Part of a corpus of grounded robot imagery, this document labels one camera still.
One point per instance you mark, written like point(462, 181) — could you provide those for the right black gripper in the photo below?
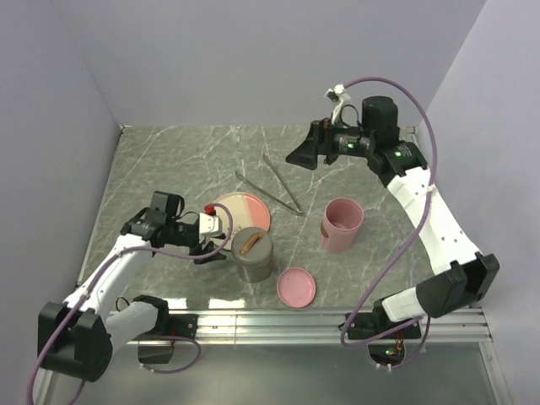
point(321, 143)

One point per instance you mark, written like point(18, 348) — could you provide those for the metal tongs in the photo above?
point(270, 183)

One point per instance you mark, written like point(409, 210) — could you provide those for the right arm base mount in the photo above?
point(386, 346)

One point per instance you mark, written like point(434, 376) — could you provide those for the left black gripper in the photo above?
point(216, 256)

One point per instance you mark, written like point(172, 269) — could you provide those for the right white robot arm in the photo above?
point(462, 274)

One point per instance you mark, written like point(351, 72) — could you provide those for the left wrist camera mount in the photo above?
point(209, 223)

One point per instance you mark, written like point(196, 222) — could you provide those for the grey round lid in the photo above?
point(252, 246)

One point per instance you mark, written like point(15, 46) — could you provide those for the pink round lid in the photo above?
point(296, 287)

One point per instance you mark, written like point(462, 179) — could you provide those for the pink cylindrical container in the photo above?
point(340, 223)

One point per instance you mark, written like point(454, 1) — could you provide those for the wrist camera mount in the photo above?
point(209, 223)
point(339, 96)

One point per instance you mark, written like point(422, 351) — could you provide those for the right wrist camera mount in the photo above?
point(339, 96)

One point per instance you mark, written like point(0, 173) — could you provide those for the grey cylindrical container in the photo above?
point(254, 266)

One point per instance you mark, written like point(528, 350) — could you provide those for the pink and cream plate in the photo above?
point(247, 210)

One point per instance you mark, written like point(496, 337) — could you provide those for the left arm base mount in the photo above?
point(158, 346)

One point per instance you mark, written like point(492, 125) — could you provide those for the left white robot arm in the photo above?
point(79, 336)

